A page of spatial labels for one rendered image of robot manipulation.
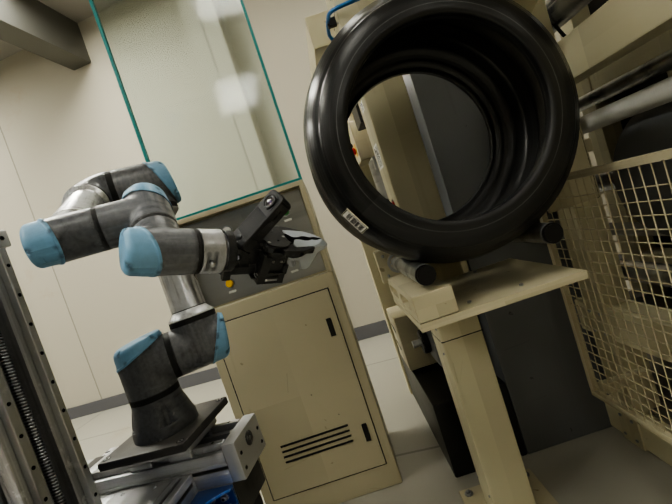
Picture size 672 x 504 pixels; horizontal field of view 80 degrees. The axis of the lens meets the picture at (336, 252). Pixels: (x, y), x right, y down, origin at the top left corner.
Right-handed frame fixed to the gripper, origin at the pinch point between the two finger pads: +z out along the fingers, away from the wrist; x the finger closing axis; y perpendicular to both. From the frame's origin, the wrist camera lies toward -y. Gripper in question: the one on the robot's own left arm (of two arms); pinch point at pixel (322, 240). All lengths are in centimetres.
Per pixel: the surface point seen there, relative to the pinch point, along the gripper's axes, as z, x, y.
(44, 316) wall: -40, -347, 303
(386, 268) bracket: 36.9, -13.1, 17.5
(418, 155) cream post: 46, -27, -13
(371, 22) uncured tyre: 8.8, -18.6, -39.5
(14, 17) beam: -56, -374, 26
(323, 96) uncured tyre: 1.4, -16.4, -24.0
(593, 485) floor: 98, 52, 61
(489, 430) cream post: 66, 26, 52
